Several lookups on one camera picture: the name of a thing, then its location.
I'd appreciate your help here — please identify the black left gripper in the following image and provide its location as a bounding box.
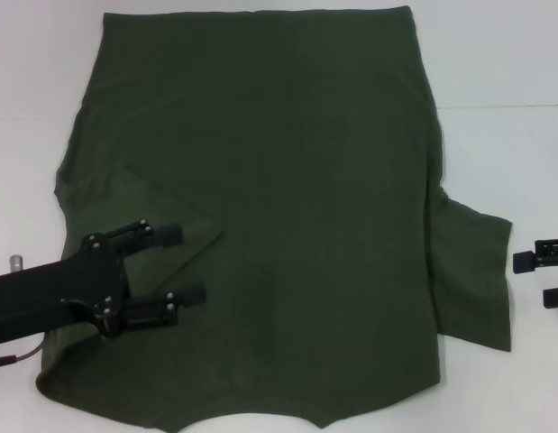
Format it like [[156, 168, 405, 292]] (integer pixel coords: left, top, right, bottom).
[[0, 218, 206, 339]]

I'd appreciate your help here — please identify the dark green shirt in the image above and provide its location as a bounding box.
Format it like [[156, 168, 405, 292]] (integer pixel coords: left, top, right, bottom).
[[34, 4, 514, 406]]

